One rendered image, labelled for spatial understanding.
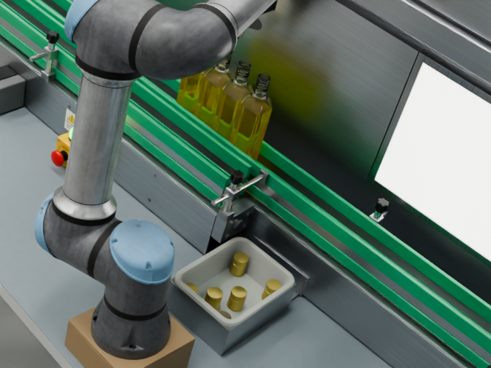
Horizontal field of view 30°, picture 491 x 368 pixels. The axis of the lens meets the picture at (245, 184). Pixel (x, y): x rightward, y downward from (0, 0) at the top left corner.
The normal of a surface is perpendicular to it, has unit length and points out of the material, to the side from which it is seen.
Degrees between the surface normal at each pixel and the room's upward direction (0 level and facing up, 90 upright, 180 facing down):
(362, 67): 90
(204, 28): 34
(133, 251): 4
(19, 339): 0
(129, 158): 90
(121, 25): 58
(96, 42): 84
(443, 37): 90
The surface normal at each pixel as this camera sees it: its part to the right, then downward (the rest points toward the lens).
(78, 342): -0.71, 0.30
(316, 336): 0.23, -0.75
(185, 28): 0.34, -0.29
